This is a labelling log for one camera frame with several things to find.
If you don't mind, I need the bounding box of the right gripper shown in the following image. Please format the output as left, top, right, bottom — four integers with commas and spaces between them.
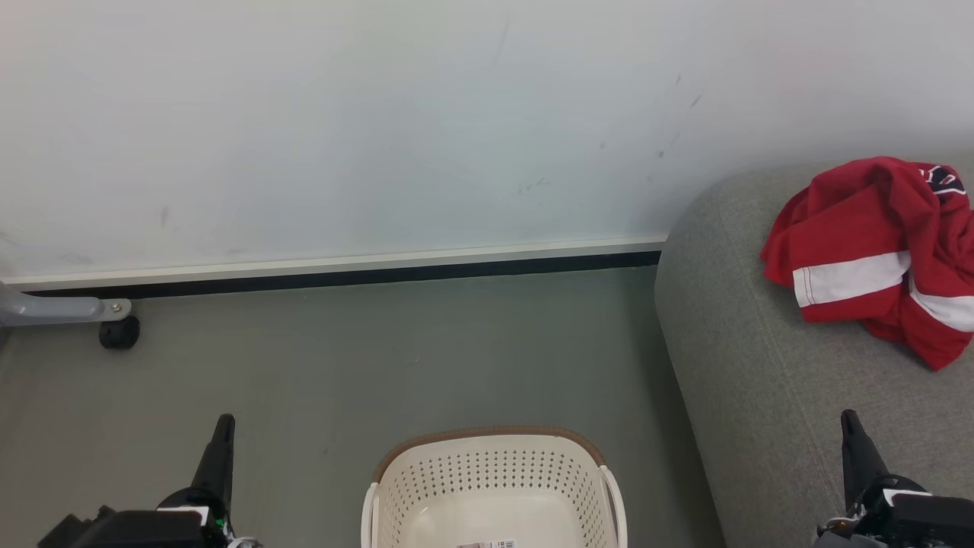
813, 409, 974, 548

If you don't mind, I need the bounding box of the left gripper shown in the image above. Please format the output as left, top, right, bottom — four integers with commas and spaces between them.
37, 413, 263, 548

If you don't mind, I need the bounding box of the red white-striped shirt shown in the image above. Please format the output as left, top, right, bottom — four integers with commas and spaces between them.
759, 156, 974, 372

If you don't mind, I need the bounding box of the grey fabric sofa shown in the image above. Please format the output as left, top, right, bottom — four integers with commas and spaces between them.
654, 164, 974, 548

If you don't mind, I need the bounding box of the black caster wheel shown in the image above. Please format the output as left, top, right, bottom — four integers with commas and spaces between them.
99, 316, 141, 351

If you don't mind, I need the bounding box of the grey metal stand leg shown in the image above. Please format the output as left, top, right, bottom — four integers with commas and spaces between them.
0, 280, 132, 329

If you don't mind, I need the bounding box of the white and black baseboard strip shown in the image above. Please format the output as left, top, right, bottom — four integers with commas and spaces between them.
0, 235, 669, 300

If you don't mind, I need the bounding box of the cream perforated laundry basket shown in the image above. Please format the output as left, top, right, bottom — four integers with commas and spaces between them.
361, 426, 629, 548

